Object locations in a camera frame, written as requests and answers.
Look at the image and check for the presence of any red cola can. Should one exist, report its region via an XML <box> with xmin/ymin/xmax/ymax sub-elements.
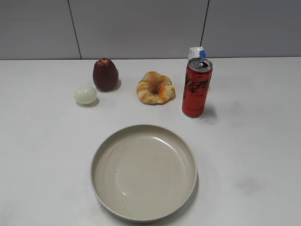
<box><xmin>182</xmin><ymin>57</ymin><xmax>213</xmax><ymax>117</ymax></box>

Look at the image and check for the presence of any beige round plate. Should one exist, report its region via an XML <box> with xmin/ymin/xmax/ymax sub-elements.
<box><xmin>90</xmin><ymin>124</ymin><xmax>198</xmax><ymax>222</ymax></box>

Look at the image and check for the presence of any orange glazed bread pastry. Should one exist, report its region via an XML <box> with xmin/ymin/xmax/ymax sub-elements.
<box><xmin>136</xmin><ymin>71</ymin><xmax>176</xmax><ymax>105</ymax></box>

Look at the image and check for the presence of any dark red apple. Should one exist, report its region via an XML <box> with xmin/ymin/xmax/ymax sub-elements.
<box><xmin>93</xmin><ymin>58</ymin><xmax>119</xmax><ymax>91</ymax></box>

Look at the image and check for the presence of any white egg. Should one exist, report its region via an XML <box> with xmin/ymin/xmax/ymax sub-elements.
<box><xmin>73</xmin><ymin>87</ymin><xmax>97</xmax><ymax>105</ymax></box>

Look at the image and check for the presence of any small white milk carton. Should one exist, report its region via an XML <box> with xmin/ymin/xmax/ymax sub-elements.
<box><xmin>188</xmin><ymin>47</ymin><xmax>207</xmax><ymax>60</ymax></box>

